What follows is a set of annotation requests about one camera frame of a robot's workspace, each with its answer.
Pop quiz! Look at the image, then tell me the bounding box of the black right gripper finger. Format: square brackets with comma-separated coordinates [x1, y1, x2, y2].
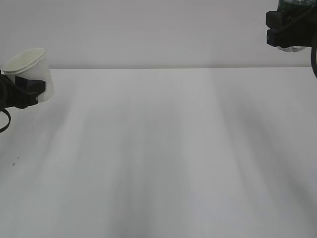
[266, 28, 317, 49]
[265, 7, 317, 29]

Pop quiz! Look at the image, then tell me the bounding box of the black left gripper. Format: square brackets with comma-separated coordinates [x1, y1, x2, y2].
[0, 74, 46, 109]

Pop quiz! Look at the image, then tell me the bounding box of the clear water bottle green label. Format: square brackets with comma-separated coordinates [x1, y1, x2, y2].
[277, 0, 317, 53]

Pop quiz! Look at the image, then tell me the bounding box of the white paper cup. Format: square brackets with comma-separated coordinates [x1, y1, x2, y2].
[2, 48, 54, 103]

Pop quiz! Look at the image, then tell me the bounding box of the black left camera cable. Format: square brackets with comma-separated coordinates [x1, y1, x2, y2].
[0, 109, 12, 133]

